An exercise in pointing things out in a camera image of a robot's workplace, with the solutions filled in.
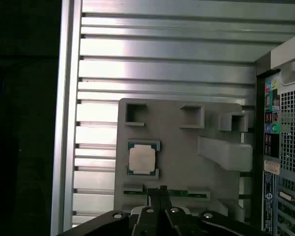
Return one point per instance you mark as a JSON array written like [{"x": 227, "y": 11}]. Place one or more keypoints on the silver topped CPU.
[{"x": 141, "y": 158}]

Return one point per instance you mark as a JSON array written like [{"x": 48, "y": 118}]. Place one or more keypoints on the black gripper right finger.
[{"x": 169, "y": 226}]

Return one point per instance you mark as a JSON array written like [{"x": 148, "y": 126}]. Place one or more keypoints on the black open PC case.
[{"x": 292, "y": 137}]

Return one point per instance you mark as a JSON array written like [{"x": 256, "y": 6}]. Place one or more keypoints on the grey plastic parts rack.
[{"x": 177, "y": 159}]

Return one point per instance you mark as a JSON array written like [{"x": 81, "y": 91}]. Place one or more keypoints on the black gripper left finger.
[{"x": 150, "y": 221}]

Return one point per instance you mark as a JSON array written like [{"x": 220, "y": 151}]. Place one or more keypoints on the green RAM stick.
[{"x": 182, "y": 193}]

